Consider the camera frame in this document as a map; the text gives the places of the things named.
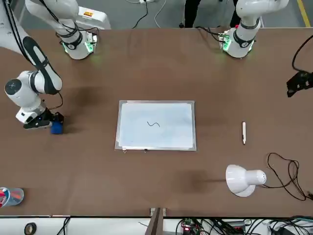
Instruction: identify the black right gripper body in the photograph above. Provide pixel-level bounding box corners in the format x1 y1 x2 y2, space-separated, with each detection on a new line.
31 117 53 128

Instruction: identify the blue whiteboard eraser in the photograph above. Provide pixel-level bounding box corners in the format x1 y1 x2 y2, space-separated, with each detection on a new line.
50 119 64 135

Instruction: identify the silver framed whiteboard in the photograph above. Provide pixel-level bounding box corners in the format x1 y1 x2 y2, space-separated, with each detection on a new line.
114 99 198 153

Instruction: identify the translucent pen cup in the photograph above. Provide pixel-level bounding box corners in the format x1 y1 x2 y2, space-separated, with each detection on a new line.
0 187 25 208

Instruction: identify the black tape roll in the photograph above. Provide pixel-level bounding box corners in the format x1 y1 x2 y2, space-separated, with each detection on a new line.
24 222 38 235

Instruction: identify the white controller box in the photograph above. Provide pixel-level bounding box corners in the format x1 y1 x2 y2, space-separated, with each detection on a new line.
77 6 112 30

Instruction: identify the white desk lamp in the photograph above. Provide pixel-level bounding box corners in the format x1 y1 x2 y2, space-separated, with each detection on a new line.
225 164 268 198

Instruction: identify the person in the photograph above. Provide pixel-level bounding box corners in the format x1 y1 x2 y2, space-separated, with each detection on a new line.
182 0 202 28

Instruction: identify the red lit circuit board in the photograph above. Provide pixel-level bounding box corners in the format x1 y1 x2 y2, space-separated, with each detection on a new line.
180 217 196 232

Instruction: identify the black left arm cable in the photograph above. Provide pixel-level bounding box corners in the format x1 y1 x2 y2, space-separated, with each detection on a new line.
292 35 313 73

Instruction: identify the black lamp cable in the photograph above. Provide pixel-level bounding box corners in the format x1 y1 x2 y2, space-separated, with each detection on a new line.
263 152 313 202

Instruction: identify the aluminium frame post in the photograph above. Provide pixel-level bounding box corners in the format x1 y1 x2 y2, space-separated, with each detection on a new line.
146 207 169 235

